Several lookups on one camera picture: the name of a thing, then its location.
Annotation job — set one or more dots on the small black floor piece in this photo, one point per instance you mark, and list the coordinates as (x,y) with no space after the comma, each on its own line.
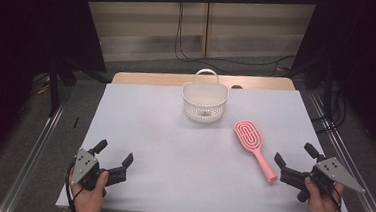
(75,122)

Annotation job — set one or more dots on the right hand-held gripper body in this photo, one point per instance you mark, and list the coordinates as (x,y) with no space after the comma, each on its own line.
(328,172)

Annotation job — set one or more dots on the white table cover sheet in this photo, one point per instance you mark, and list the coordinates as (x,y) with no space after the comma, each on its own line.
(178,165)

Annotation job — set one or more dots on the white perforated plastic basket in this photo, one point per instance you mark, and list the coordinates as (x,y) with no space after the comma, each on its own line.
(204,100)

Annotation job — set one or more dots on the black metal stand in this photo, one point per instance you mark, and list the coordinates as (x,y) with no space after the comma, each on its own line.
(54,83)

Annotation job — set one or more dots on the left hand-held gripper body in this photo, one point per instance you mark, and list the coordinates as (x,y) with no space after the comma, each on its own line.
(86,169)

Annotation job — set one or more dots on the black curtain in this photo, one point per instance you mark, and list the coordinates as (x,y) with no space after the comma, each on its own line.
(20,40)
(366,58)

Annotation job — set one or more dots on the dark round table grommet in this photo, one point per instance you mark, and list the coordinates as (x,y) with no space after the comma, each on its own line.
(236,87)

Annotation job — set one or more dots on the pink hairbrush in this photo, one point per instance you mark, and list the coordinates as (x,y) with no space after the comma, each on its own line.
(250,140)

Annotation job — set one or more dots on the person's left hand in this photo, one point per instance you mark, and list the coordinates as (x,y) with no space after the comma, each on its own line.
(89,201)

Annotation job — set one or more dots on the metal floor rail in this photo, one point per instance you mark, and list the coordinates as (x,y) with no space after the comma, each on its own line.
(349,157)
(31,162)

